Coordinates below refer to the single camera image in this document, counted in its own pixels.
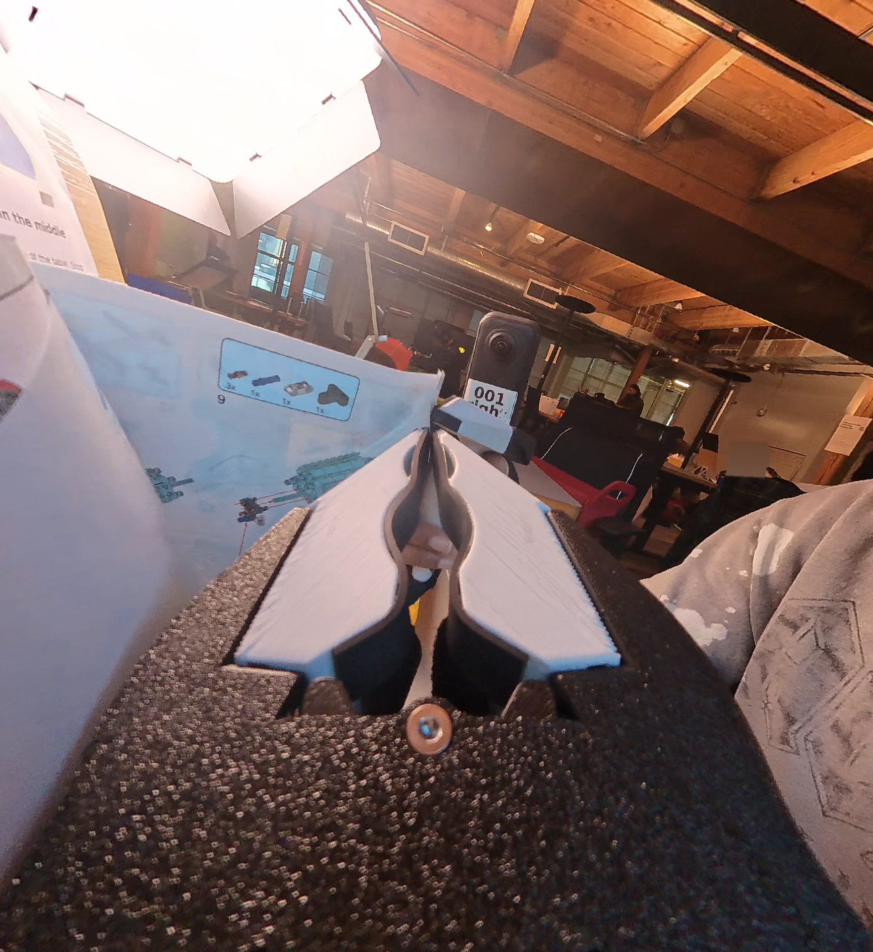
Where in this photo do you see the black office chair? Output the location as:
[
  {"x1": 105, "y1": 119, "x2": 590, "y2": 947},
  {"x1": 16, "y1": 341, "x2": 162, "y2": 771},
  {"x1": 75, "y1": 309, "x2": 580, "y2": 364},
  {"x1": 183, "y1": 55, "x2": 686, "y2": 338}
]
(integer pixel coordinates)
[{"x1": 541, "y1": 402, "x2": 686, "y2": 553}]

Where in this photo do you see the round black lamp head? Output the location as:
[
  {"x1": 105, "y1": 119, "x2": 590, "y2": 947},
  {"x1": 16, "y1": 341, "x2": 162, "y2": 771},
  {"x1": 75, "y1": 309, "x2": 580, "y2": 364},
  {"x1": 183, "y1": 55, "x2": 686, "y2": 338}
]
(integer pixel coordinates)
[{"x1": 544, "y1": 294, "x2": 598, "y2": 406}]

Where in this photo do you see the wooden stand board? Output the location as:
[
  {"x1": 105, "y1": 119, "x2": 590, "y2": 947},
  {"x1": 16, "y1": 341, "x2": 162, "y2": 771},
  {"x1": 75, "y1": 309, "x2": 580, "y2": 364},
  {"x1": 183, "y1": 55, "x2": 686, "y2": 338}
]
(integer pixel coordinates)
[{"x1": 37, "y1": 112, "x2": 126, "y2": 285}]

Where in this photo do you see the person's camo hoodie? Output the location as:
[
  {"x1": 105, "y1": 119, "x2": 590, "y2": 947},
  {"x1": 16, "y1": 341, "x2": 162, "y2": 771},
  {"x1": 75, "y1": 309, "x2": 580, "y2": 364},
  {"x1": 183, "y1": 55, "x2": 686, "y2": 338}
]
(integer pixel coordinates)
[{"x1": 641, "y1": 476, "x2": 873, "y2": 952}]

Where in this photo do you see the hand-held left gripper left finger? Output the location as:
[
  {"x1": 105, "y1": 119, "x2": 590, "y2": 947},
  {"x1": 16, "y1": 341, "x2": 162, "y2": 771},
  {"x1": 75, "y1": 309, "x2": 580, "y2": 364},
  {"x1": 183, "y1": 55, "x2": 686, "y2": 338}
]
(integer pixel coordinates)
[{"x1": 232, "y1": 429, "x2": 434, "y2": 681}]

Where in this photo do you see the white light panel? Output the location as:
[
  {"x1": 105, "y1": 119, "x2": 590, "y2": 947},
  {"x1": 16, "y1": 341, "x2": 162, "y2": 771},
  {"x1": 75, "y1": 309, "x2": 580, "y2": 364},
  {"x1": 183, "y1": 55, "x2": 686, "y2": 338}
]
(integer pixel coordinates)
[
  {"x1": 0, "y1": 0, "x2": 387, "y2": 240},
  {"x1": 35, "y1": 85, "x2": 233, "y2": 239}
]

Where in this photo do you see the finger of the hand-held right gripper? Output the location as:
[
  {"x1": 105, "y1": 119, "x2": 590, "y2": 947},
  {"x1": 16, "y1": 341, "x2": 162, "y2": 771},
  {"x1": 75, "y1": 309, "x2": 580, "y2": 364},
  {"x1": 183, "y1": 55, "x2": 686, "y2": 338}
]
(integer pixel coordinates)
[{"x1": 435, "y1": 396, "x2": 518, "y2": 455}]

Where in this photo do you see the red office chair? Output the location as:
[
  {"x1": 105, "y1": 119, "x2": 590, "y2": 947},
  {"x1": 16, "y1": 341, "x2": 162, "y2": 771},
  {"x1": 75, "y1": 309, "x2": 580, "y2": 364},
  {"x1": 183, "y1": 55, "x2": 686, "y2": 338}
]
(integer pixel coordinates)
[{"x1": 529, "y1": 454, "x2": 638, "y2": 538}]

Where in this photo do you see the building instruction booklet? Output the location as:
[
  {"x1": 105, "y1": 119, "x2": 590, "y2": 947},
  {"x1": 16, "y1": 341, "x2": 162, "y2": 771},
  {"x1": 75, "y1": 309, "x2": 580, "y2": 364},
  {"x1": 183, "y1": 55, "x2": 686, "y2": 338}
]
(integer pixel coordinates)
[{"x1": 0, "y1": 231, "x2": 445, "y2": 916}]

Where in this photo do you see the printed task sheet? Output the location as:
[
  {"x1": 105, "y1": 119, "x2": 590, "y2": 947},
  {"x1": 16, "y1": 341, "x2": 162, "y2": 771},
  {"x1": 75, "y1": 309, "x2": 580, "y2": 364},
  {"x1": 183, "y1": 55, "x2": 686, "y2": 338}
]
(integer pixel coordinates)
[{"x1": 0, "y1": 0, "x2": 100, "y2": 278}]

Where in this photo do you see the person's right hand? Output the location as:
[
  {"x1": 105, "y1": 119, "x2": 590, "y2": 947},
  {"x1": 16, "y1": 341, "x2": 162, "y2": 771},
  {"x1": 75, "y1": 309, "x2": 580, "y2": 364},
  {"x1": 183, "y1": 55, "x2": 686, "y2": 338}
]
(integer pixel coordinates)
[{"x1": 401, "y1": 519, "x2": 460, "y2": 572}]

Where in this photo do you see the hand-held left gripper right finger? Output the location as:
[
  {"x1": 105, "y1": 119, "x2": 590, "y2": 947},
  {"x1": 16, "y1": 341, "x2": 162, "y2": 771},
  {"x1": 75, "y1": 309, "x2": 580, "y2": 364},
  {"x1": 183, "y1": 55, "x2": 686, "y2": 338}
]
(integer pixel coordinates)
[{"x1": 436, "y1": 431, "x2": 624, "y2": 681}]

